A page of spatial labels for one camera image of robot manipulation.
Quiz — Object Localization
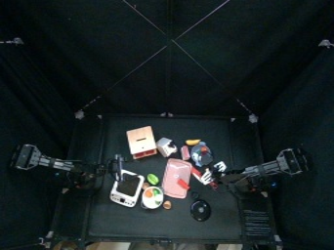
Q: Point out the long red toy stick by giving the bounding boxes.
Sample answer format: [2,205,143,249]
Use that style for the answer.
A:
[191,166,219,190]

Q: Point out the white toy scale black screen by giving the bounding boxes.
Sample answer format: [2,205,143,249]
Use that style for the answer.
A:
[108,169,145,208]

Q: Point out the green toy vegetable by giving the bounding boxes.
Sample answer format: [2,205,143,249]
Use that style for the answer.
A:
[145,173,160,186]

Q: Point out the pink plastic tray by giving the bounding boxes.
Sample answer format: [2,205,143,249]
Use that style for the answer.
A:
[160,157,193,200]

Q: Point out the plate with vegetables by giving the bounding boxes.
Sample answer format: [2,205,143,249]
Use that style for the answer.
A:
[140,186,165,210]

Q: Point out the small pink toy block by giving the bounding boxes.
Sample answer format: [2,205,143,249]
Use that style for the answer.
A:
[180,145,192,161]

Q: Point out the black round lid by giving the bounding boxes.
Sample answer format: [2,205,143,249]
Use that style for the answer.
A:
[189,199,212,223]

